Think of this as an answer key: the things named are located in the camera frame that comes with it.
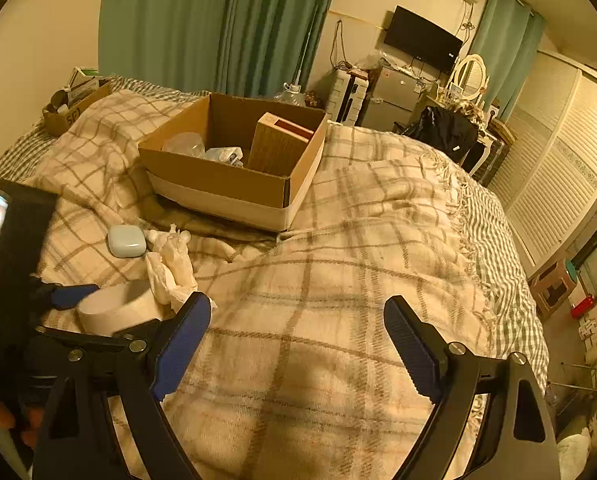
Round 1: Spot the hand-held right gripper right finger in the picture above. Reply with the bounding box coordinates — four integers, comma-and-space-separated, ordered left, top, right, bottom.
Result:
383, 296, 562, 480

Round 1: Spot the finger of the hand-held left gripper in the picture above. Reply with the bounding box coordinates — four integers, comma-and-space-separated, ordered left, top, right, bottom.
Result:
31, 282, 100, 311
34, 326, 135, 347

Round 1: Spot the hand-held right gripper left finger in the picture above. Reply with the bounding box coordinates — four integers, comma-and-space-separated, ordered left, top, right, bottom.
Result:
32, 291, 212, 480

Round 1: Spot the white tape roll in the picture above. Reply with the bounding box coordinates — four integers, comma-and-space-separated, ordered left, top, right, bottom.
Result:
76, 282, 165, 337

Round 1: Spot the person's left hand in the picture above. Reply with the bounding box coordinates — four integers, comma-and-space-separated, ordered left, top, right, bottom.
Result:
0, 399, 43, 451

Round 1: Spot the pale blue earbud case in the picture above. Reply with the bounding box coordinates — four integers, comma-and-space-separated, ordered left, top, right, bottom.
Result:
107, 225, 148, 259

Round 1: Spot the crumpled white tissue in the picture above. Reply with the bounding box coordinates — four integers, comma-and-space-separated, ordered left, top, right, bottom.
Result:
144, 227, 199, 313

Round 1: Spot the beige plaid blanket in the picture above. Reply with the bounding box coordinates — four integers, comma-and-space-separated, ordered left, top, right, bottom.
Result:
26, 89, 504, 480

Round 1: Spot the green checked bed sheet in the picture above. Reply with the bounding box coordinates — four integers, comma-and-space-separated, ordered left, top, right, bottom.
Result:
0, 76, 550, 397

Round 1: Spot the small cardboard box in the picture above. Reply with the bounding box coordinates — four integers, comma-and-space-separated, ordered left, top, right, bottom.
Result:
42, 79, 114, 137

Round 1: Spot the cardboard pet house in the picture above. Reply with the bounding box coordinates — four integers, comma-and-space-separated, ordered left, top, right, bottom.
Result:
527, 258, 579, 317

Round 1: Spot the red container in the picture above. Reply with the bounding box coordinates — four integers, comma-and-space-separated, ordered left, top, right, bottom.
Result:
571, 295, 597, 319

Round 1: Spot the large open cardboard box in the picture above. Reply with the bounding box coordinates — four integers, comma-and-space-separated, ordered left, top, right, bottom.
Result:
138, 92, 329, 233

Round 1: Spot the crumpled clear plastic wrap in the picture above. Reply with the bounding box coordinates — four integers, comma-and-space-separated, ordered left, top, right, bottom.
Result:
162, 132, 207, 157

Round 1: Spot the green and white carton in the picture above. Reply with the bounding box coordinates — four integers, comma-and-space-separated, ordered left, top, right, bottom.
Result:
68, 66, 102, 94

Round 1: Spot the white plastic bag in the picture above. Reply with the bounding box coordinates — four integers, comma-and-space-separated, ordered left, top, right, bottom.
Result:
555, 427, 592, 480

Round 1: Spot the clear plastic packet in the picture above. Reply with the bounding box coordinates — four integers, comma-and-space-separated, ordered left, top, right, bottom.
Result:
206, 146, 244, 169

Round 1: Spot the white dressing table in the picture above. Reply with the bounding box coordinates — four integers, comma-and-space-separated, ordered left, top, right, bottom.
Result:
471, 119, 518, 187

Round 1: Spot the black bag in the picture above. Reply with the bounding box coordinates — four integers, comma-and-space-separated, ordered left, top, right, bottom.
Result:
403, 105, 480, 164

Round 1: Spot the wooden box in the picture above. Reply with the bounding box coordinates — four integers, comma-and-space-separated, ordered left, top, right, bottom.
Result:
248, 112, 315, 177

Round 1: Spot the white louvred wardrobe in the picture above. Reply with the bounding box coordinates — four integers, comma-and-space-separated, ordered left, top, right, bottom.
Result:
487, 50, 597, 277

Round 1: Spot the grey mini fridge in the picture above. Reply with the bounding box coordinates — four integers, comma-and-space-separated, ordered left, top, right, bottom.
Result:
361, 62, 430, 134

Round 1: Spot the white floor appliance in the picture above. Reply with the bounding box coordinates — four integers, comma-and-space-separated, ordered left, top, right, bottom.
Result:
327, 70, 370, 126

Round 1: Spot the clear water bottle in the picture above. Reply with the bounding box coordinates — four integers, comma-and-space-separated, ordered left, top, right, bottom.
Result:
273, 81, 307, 107

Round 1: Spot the white oval mirror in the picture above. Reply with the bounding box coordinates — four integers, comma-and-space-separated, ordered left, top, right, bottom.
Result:
447, 53, 491, 104

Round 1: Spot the wide green curtain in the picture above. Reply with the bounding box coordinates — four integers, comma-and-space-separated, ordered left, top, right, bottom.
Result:
98, 0, 343, 99

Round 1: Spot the narrow green curtain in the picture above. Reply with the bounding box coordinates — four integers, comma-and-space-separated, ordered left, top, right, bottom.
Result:
471, 0, 547, 112

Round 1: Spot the black wall television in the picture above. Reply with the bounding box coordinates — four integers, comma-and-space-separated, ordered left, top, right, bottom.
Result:
383, 5, 464, 75

